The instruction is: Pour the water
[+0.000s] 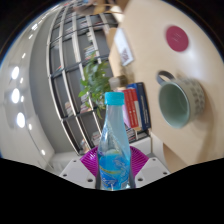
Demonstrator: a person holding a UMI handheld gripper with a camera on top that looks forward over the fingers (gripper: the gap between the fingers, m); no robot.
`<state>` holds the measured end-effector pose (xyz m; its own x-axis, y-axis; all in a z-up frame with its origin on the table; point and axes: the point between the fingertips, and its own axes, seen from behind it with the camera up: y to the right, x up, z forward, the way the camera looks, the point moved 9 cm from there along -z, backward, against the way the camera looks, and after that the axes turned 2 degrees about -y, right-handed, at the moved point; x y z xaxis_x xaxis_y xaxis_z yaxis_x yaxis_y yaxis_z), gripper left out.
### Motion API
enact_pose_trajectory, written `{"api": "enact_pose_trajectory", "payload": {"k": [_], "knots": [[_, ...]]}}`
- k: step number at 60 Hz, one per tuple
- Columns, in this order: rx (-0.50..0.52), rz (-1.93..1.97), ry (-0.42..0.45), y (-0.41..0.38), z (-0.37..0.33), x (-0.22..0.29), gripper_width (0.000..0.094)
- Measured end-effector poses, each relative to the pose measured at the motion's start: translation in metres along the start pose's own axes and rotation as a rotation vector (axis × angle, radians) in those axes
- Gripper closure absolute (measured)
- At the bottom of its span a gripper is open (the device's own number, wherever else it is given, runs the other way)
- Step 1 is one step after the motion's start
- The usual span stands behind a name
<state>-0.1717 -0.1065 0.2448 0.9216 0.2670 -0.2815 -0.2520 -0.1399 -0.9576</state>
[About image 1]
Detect grey patterned ceramic mug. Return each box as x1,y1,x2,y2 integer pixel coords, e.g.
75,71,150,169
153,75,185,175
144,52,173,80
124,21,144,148
156,70,206,130

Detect grey bookshelf unit with books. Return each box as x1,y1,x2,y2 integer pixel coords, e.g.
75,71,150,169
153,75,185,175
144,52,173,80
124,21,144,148
46,0,151,156

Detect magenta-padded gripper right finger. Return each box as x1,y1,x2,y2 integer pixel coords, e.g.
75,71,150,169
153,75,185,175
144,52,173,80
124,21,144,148
128,145,171,189

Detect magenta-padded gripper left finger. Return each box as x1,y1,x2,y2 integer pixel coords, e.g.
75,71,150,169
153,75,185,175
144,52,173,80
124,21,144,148
59,145,101,190

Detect red book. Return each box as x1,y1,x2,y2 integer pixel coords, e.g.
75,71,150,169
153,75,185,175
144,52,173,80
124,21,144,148
120,87,143,131

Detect flat round red coaster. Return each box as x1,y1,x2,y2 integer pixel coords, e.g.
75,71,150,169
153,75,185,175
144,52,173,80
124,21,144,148
165,25,190,53

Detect clear bottle with turquoise cap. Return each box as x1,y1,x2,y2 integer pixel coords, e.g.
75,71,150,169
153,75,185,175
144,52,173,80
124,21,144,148
97,91,132,191

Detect round ceiling lights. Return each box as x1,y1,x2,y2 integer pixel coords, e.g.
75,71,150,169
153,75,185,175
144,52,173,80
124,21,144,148
8,19,48,158

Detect pink book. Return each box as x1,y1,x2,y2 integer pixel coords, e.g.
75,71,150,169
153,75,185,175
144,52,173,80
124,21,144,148
121,99,133,130

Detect green potted plant, white pot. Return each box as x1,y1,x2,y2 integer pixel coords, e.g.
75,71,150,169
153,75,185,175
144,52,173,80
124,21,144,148
78,54,128,120

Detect light wooden chair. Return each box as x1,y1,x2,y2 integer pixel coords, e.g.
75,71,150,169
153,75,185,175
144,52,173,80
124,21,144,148
106,28,122,78

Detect open magazine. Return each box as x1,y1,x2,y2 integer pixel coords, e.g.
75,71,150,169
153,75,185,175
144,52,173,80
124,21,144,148
113,28,135,67

